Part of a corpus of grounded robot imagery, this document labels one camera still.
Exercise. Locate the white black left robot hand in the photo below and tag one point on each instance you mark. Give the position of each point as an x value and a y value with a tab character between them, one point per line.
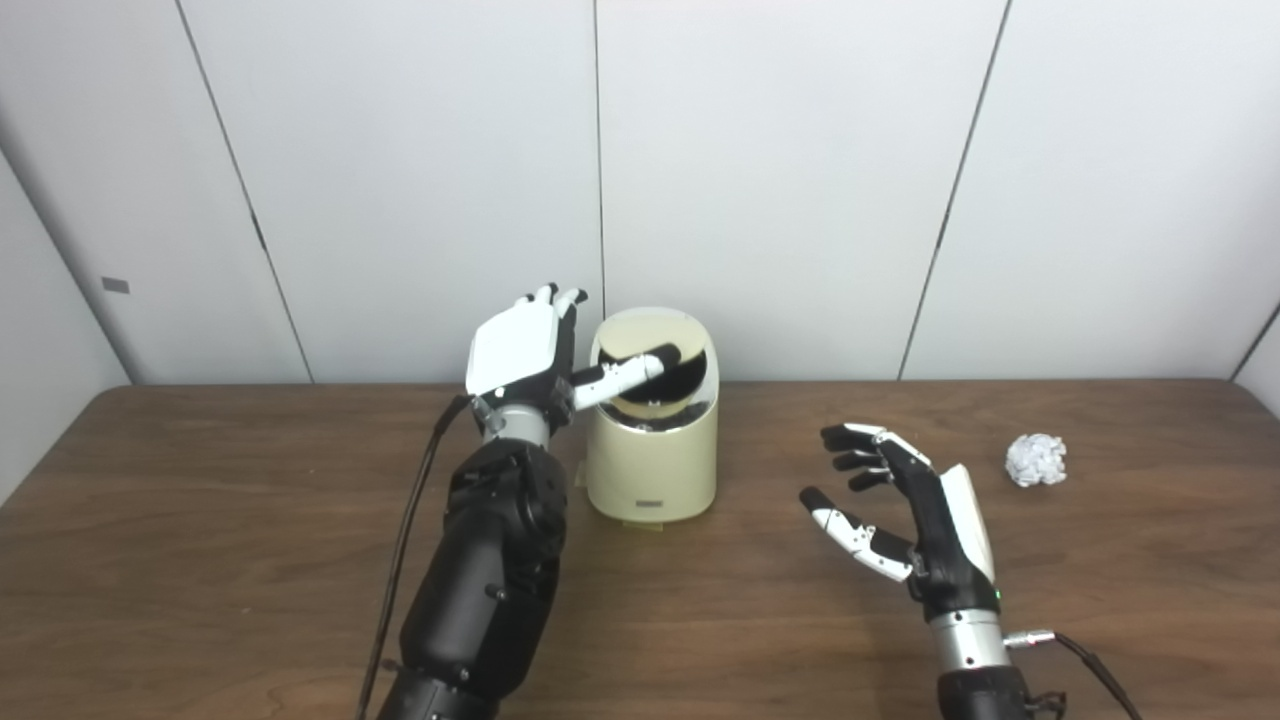
515	350

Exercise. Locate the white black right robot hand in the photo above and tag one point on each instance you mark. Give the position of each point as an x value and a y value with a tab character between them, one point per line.
940	530

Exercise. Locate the white paper ball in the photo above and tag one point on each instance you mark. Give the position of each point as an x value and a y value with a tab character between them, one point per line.
1036	460

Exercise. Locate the cream round bin lid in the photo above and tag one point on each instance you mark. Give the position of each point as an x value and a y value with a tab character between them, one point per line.
640	332

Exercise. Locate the cream-colored round bin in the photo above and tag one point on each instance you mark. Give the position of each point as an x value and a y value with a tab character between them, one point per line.
655	460

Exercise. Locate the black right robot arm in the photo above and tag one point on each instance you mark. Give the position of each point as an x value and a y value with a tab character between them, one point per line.
975	665

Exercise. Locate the small grey wall plate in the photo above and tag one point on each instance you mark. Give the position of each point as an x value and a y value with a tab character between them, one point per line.
115	285

